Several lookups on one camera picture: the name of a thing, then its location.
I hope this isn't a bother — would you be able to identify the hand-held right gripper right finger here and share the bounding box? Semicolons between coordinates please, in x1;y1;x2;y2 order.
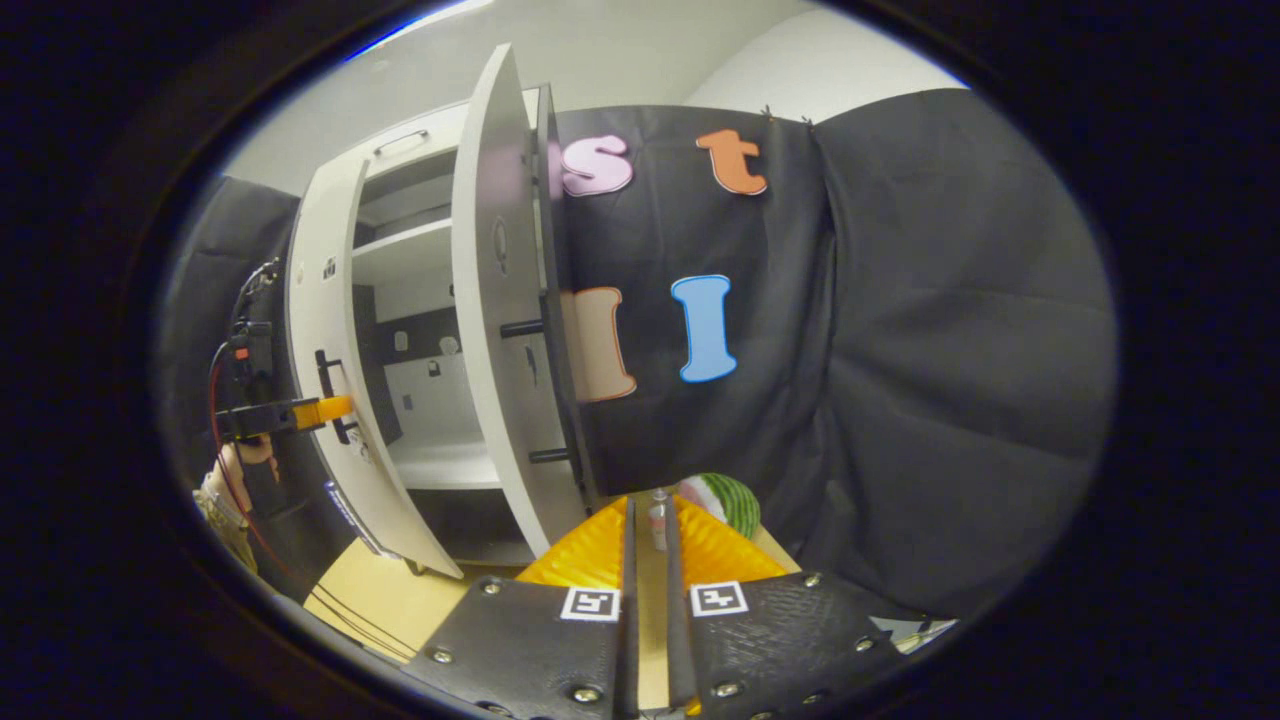
663;495;906;720

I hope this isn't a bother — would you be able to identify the black door handle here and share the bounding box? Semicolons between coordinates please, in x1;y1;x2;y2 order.
315;349;359;446
500;318;573;466

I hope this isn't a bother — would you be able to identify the black backdrop cloth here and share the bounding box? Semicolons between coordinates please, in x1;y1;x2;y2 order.
800;88;1119;621
160;175;341;601
550;105;836;561

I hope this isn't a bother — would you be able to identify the red cable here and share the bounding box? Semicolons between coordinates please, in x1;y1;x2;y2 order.
205;338;301;586

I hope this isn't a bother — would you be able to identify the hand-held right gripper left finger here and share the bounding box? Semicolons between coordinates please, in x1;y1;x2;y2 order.
403;495;641;720

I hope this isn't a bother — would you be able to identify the white double-door shoe cabinet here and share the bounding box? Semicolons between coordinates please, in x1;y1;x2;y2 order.
345;85;606;571

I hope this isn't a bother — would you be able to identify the green striped watermelon toy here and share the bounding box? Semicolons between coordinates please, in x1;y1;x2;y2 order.
680;473;763;541

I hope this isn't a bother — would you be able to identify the white cabinet door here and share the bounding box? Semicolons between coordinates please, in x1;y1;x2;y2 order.
450;42;561;561
285;155;463;579

